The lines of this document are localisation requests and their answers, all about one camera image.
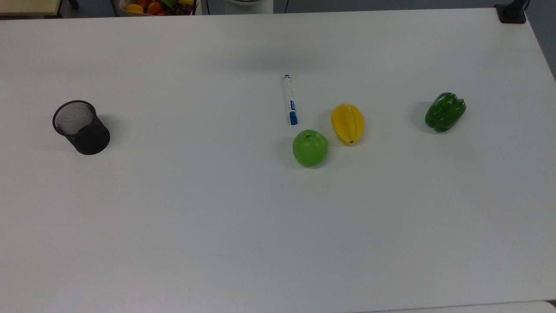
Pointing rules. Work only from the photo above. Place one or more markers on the red toy fruit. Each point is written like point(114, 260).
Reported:
point(154, 8)

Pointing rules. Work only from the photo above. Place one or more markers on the orange toy fruit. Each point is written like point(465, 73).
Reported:
point(135, 8)

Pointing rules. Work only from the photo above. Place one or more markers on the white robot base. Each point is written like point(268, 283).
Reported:
point(260, 7)

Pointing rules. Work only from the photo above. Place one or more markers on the black table clamp mount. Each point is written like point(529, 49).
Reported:
point(511, 14)

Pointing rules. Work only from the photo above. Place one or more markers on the black mesh pen cup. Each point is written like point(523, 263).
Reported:
point(90, 140)

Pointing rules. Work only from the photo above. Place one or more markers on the green apple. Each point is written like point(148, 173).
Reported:
point(310, 148)

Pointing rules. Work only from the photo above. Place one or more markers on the box of toy fruit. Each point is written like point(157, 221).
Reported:
point(160, 8)

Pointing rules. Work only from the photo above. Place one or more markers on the light wooden side table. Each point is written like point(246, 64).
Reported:
point(26, 7)

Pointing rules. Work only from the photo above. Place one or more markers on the green bell pepper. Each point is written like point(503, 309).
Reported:
point(445, 112)

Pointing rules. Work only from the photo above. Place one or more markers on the blue white marker pen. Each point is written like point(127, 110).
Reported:
point(290, 102)

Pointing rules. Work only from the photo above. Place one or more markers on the yellow starfruit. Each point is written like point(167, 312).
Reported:
point(347, 124)

